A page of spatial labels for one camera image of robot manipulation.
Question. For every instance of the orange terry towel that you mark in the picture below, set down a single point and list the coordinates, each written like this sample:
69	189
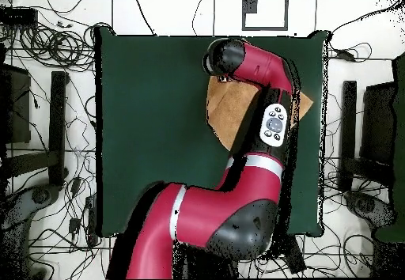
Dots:
231	112

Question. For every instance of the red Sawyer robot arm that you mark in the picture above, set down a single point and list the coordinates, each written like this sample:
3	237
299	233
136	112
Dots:
253	68

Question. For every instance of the dark green table cloth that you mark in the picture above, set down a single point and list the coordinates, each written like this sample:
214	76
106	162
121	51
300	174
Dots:
142	134

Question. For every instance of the black power adapter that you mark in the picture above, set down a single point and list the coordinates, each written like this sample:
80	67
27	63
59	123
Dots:
76	185
345	55
74	225

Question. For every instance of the black box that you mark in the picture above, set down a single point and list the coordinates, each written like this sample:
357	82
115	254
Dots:
17	109
379	118

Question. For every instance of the dark green fabric sheet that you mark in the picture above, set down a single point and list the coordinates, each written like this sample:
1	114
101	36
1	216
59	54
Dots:
399	134

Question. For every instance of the black power strip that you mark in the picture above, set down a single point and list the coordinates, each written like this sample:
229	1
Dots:
91	220
295	256

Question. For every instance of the grey square floor frame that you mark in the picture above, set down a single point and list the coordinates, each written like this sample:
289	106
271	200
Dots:
250	4

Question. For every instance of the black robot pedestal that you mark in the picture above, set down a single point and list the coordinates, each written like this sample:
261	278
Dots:
208	264

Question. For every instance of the black network switch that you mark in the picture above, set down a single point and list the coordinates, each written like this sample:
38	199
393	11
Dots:
17	16

